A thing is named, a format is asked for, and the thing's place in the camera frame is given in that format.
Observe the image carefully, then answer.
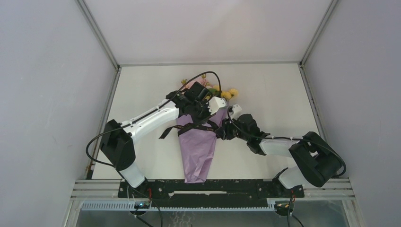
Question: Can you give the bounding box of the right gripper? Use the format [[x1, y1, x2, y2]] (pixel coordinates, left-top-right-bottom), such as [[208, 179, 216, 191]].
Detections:
[[215, 113, 250, 141]]

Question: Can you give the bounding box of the pink fake flower stem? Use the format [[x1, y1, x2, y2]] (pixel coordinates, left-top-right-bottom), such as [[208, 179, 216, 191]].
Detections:
[[197, 74, 213, 89], [181, 79, 191, 89]]

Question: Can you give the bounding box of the black ribbon strap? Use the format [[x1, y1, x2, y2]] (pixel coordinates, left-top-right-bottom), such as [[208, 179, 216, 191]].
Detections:
[[158, 119, 220, 140]]

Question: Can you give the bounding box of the yellow fake flower stem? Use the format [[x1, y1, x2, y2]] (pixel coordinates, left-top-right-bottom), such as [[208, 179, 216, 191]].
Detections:
[[228, 88, 239, 98], [212, 86, 233, 101]]

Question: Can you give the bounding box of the pink purple wrapping paper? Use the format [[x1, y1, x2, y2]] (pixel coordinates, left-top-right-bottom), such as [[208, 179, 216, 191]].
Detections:
[[176, 106, 229, 184]]

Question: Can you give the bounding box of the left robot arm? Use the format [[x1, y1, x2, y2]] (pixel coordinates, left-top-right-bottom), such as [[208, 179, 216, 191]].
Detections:
[[100, 82, 227, 197]]

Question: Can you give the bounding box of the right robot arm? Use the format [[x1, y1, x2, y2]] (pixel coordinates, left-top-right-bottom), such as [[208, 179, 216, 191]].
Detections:
[[215, 114, 346, 197]]

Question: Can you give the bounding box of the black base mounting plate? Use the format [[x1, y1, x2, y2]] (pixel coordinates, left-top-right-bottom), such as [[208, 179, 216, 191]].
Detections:
[[118, 179, 305, 208]]

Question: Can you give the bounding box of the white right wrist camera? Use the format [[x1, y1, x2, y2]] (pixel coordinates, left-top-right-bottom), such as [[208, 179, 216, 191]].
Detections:
[[227, 104, 242, 120]]

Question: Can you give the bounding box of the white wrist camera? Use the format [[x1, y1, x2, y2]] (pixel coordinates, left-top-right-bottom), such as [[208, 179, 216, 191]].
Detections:
[[227, 104, 242, 120], [208, 96, 227, 115]]

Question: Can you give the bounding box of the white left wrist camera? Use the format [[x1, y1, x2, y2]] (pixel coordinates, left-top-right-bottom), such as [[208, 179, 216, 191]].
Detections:
[[208, 96, 227, 115]]

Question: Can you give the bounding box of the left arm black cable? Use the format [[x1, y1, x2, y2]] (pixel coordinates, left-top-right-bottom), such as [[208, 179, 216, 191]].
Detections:
[[85, 70, 222, 201]]

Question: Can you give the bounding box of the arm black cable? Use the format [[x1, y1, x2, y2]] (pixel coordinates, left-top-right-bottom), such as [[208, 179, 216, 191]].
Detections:
[[226, 105, 347, 179], [85, 70, 222, 201]]

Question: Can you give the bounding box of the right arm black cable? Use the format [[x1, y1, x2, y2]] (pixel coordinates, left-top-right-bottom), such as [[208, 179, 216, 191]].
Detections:
[[226, 105, 347, 179]]

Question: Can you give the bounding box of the white cable duct rail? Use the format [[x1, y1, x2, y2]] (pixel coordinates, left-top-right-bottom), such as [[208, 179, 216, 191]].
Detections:
[[81, 201, 276, 211]]

